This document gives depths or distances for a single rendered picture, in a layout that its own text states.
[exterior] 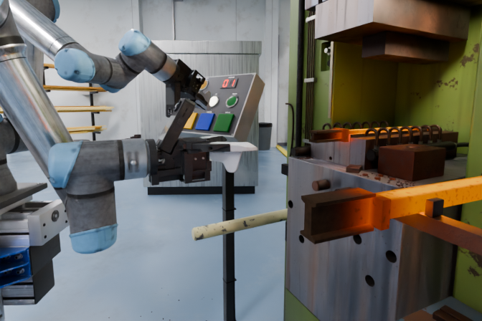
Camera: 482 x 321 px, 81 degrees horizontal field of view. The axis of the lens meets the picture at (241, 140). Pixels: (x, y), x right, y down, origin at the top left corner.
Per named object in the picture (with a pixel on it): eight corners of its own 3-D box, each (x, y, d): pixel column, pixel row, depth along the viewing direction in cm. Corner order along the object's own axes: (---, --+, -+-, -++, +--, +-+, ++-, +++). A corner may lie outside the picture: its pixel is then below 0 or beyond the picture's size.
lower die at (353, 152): (364, 170, 70) (366, 136, 69) (310, 156, 88) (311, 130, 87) (456, 155, 89) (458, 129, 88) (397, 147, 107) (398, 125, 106)
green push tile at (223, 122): (226, 131, 104) (233, 113, 106) (212, 130, 108) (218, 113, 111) (229, 133, 105) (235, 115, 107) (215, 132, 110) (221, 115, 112)
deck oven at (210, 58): (253, 173, 439) (254, 56, 416) (260, 195, 334) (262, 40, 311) (162, 174, 434) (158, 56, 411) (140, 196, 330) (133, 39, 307)
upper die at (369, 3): (372, 21, 66) (375, -22, 64) (314, 39, 83) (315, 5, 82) (468, 40, 85) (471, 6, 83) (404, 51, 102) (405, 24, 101)
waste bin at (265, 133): (270, 147, 699) (270, 122, 691) (273, 150, 650) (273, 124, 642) (250, 147, 697) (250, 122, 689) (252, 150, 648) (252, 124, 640)
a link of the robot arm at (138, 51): (115, 41, 78) (135, 21, 76) (145, 64, 86) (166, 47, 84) (115, 56, 73) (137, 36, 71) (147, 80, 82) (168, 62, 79)
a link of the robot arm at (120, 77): (79, 70, 76) (106, 45, 73) (108, 74, 87) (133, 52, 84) (94, 94, 76) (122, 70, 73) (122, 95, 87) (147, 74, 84)
